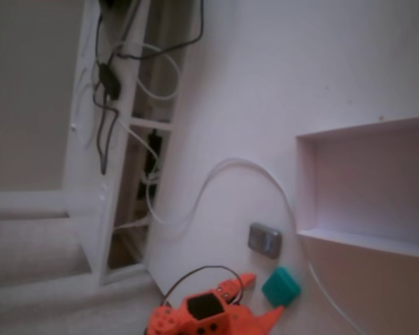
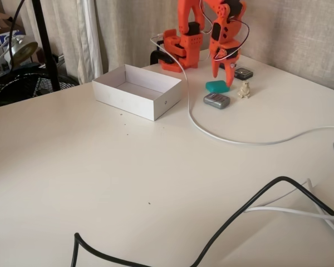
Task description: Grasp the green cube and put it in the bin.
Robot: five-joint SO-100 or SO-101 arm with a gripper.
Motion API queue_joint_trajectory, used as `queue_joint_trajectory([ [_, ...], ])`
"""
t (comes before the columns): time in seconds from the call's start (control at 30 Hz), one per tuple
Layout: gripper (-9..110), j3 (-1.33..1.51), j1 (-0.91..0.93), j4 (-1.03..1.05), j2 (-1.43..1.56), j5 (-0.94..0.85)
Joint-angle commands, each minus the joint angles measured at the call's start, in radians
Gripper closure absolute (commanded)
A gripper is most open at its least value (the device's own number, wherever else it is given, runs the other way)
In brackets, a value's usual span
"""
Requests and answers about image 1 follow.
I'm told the black robot wire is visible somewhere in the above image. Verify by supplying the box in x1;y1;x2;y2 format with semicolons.
161;265;246;308

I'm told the white cardboard bin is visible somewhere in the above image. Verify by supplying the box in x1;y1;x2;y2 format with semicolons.
295;114;419;335

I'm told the small grey metal box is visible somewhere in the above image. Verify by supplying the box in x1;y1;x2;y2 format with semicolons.
247;222;284;260

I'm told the white furniture frame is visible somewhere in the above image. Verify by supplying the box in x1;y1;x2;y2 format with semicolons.
62;0;175;287

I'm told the black cable with inline box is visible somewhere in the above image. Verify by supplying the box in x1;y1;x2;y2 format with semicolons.
92;0;123;175

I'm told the orange gripper black motor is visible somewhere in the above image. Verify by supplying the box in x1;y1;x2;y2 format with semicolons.
176;271;286;335

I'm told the thin white table cable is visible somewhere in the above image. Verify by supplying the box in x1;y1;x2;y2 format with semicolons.
149;157;369;335

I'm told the white looped cable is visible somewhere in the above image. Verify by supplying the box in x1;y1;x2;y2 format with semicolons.
118;42;182;102

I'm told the green cube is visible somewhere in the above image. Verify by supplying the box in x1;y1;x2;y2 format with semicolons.
260;267;302;308

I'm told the white hanging cable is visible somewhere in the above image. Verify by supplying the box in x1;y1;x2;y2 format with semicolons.
115;117;161;224

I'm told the long black cable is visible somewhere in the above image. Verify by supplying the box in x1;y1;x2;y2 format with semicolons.
118;0;205;60

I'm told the black plug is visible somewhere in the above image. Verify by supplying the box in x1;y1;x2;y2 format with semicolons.
139;128;163;210

